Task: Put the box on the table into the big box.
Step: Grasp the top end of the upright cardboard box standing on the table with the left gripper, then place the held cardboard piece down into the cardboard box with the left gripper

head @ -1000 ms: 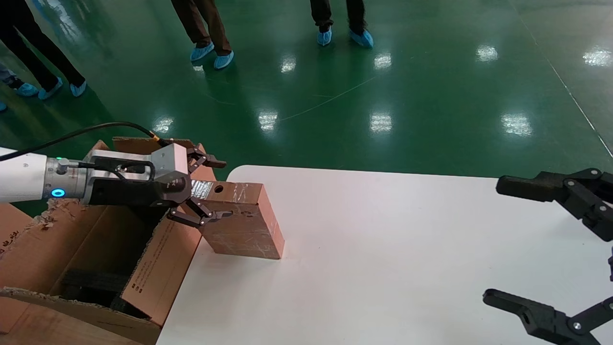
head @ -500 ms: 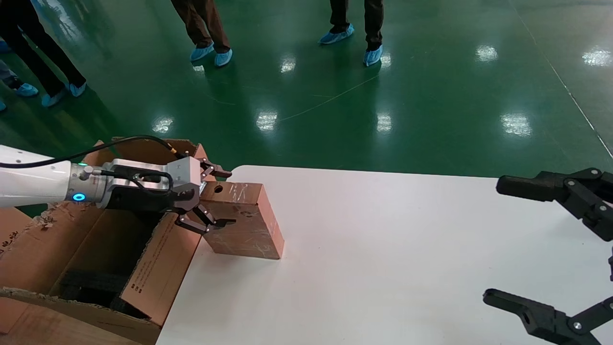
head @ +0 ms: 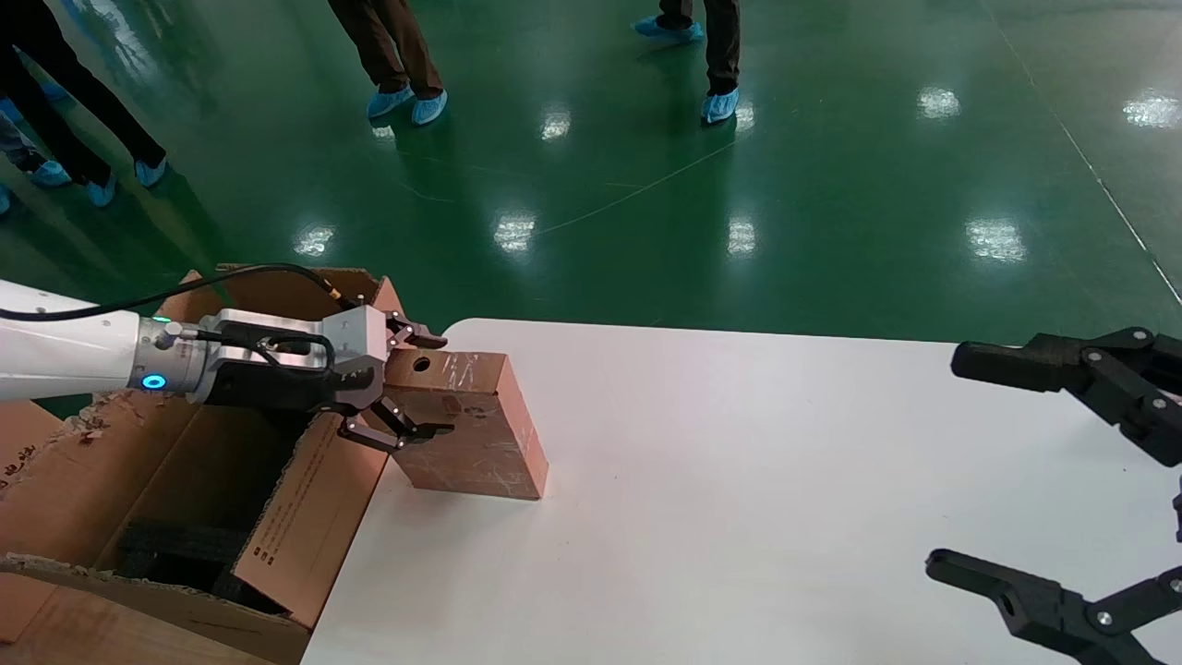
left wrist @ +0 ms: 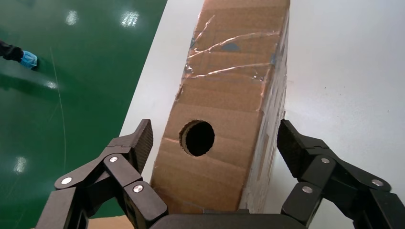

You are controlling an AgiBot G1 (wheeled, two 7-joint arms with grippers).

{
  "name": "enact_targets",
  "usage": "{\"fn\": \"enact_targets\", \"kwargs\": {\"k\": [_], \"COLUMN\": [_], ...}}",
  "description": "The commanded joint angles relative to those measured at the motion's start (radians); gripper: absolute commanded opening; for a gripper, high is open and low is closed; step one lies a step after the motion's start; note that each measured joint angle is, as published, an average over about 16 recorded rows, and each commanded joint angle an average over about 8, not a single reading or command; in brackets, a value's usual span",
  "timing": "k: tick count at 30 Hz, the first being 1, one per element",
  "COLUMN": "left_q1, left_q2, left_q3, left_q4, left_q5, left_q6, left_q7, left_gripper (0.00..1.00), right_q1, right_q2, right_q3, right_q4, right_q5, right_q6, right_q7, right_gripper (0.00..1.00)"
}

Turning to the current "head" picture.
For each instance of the person in black trousers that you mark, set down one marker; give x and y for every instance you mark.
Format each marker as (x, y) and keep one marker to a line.
(65, 83)

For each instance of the black foam insert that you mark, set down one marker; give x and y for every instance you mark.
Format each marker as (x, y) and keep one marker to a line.
(175, 545)

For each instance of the big torn cardboard box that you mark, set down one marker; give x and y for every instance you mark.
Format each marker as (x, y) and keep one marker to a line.
(305, 526)

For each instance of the person in grey jeans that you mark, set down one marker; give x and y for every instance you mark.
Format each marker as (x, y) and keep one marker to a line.
(23, 152)

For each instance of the person in brown trousers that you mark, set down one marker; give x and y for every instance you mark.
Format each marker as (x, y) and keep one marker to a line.
(392, 46)

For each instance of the small cardboard box with hole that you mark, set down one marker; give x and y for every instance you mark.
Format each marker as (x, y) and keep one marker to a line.
(480, 434)

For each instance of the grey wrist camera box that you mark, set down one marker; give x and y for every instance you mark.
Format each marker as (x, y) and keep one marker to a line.
(358, 337)

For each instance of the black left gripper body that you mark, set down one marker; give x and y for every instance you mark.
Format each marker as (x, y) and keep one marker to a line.
(286, 388)

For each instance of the person in dark trousers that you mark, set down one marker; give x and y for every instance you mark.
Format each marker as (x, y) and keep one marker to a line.
(722, 55)

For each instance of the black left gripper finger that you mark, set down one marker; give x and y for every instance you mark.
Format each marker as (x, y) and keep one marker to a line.
(402, 429)
(416, 336)

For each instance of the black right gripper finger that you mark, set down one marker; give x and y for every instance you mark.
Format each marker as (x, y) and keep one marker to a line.
(1025, 596)
(1071, 365)

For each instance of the silver camera mount bracket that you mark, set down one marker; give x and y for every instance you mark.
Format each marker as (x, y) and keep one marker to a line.
(249, 328)

